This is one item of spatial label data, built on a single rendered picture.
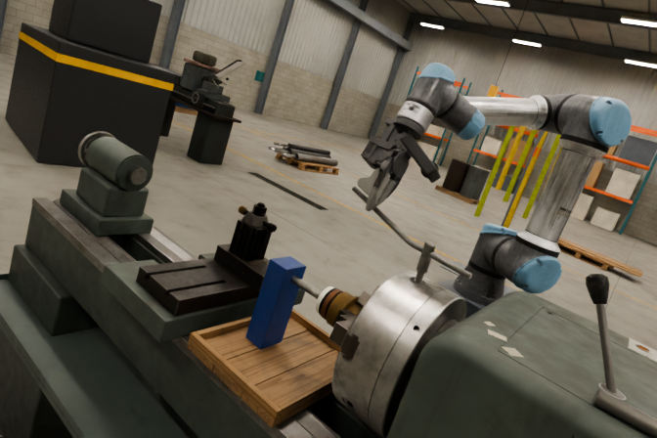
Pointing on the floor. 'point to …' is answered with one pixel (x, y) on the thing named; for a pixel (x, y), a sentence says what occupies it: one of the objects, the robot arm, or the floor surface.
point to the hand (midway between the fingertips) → (372, 206)
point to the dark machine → (89, 73)
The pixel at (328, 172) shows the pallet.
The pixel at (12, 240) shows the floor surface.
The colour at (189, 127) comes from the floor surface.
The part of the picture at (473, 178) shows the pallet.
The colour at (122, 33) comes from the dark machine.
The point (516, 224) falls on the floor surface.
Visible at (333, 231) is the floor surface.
